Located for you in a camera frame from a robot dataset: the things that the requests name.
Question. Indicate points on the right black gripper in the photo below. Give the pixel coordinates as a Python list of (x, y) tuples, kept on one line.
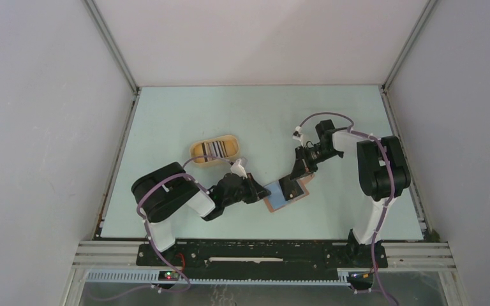
[(299, 169)]

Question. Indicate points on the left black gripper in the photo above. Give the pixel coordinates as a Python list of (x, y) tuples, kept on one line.
[(261, 192)]

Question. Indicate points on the brown leather card holder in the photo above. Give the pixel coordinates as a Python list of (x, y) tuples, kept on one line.
[(276, 201)]

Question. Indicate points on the yellow oval card tray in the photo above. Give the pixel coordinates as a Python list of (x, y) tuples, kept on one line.
[(200, 160)]

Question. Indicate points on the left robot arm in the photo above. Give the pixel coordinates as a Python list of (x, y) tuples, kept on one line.
[(162, 193)]

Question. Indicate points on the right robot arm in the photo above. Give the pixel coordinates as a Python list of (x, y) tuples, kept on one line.
[(382, 170)]

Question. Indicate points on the cards in tray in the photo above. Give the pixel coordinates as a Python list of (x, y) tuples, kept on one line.
[(214, 148)]

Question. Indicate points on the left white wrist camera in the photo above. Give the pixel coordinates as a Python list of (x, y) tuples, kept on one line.
[(238, 167)]

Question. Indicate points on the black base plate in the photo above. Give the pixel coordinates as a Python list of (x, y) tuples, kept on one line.
[(265, 260)]

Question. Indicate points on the grey cable duct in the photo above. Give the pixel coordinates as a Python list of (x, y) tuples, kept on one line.
[(153, 277)]

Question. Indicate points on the aluminium frame rail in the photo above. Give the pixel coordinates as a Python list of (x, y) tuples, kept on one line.
[(401, 256)]

